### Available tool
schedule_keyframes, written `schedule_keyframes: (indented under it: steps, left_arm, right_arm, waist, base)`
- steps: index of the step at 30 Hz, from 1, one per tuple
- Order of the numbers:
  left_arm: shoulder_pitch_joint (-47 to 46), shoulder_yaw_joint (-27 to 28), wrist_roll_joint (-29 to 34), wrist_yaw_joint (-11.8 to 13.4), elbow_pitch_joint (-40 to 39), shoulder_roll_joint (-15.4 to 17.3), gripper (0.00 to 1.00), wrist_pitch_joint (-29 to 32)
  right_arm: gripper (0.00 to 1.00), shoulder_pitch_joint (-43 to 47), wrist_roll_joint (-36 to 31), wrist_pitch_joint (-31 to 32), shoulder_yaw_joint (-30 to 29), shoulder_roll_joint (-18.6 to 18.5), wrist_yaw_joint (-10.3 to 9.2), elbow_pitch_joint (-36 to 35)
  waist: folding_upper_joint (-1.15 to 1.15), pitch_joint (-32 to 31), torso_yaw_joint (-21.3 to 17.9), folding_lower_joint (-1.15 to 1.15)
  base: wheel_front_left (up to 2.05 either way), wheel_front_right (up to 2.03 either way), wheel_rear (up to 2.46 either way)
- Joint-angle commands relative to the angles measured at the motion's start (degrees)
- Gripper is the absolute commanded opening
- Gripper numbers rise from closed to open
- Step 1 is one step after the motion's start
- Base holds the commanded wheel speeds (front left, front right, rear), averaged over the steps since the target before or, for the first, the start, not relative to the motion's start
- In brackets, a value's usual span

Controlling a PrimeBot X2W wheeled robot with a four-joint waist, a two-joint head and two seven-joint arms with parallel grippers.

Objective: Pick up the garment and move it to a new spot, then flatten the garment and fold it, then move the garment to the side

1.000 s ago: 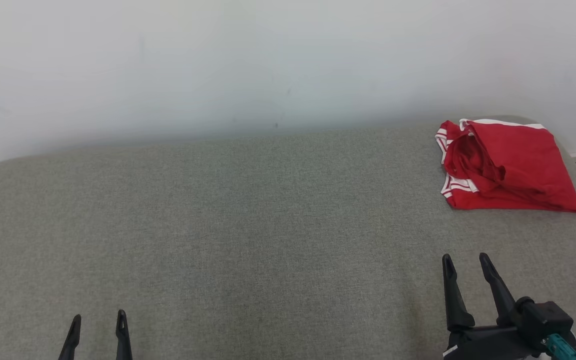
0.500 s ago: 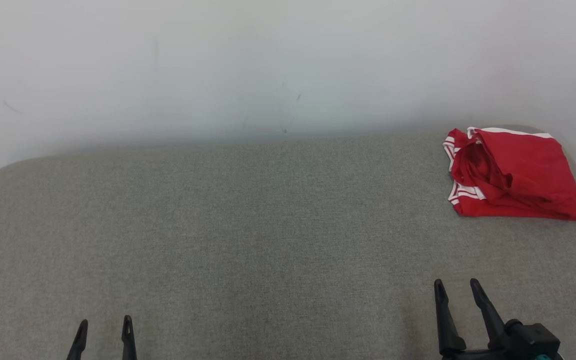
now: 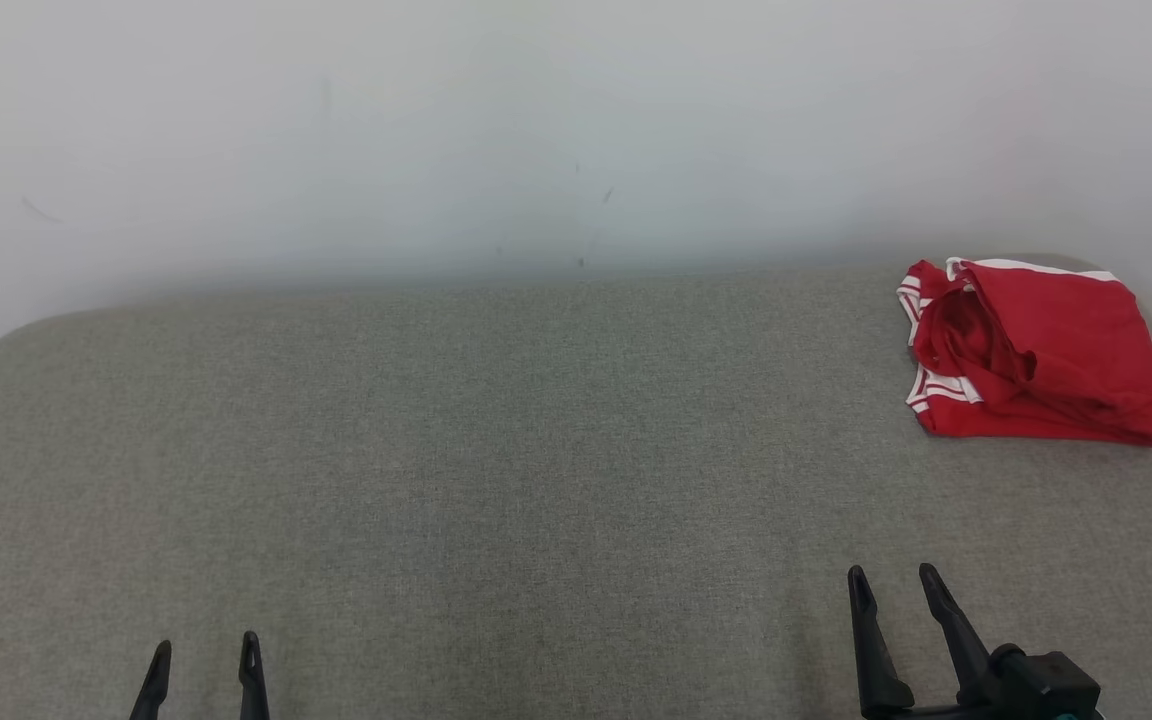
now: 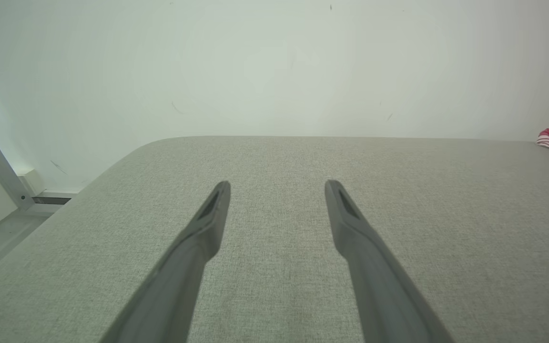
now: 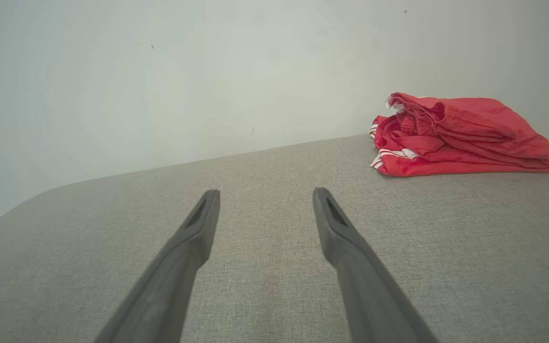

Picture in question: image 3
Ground grey fabric panel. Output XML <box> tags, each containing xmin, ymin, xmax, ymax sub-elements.
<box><xmin>0</xmin><ymin>254</ymin><xmax>1152</xmax><ymax>720</ymax></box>

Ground red shorts with white stripe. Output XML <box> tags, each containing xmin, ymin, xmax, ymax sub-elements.
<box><xmin>914</xmin><ymin>257</ymin><xmax>1152</xmax><ymax>449</ymax></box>

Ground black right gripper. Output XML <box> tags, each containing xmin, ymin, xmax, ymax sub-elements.
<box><xmin>846</xmin><ymin>562</ymin><xmax>999</xmax><ymax>720</ymax></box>

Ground red Bulls basketball jersey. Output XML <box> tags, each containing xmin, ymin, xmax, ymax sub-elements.
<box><xmin>897</xmin><ymin>259</ymin><xmax>1137</xmax><ymax>441</ymax></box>

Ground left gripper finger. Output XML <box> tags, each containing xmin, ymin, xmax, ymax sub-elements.
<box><xmin>238</xmin><ymin>630</ymin><xmax>272</xmax><ymax>720</ymax></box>
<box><xmin>128</xmin><ymin>639</ymin><xmax>174</xmax><ymax>720</ymax></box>

